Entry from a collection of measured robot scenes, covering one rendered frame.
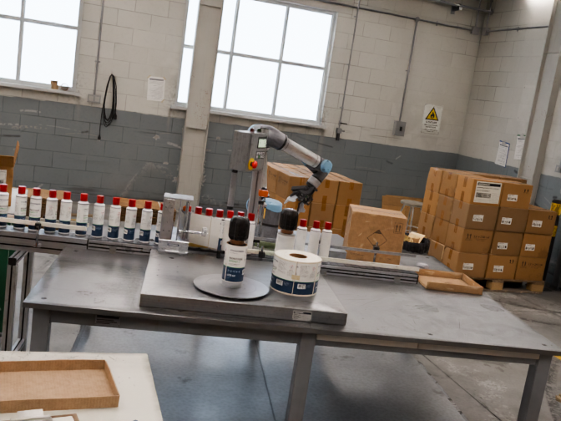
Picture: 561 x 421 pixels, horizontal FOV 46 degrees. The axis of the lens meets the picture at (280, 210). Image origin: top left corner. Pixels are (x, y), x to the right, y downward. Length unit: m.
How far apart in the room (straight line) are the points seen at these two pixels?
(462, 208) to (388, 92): 3.06
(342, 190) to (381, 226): 3.28
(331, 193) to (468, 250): 1.49
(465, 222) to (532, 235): 0.85
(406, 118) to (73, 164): 4.56
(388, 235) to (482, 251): 3.44
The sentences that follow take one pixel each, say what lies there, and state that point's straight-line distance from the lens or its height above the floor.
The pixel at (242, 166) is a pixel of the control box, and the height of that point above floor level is 1.31.
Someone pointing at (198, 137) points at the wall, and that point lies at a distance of 8.62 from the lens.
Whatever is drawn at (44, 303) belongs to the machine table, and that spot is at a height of 0.83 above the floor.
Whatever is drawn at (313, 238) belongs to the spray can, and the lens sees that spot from 3.30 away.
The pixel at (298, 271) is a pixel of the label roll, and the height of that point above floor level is 0.99.
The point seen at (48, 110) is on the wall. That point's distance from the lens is 8.53.
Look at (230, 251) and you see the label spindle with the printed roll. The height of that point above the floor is 1.04.
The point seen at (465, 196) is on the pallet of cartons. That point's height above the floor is 0.95.
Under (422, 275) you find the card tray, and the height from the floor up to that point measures 0.83.
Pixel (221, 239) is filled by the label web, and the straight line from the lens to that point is 3.12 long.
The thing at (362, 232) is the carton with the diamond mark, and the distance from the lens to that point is 3.62.
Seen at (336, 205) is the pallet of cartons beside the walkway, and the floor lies 0.63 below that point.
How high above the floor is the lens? 1.68
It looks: 10 degrees down
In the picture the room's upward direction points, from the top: 8 degrees clockwise
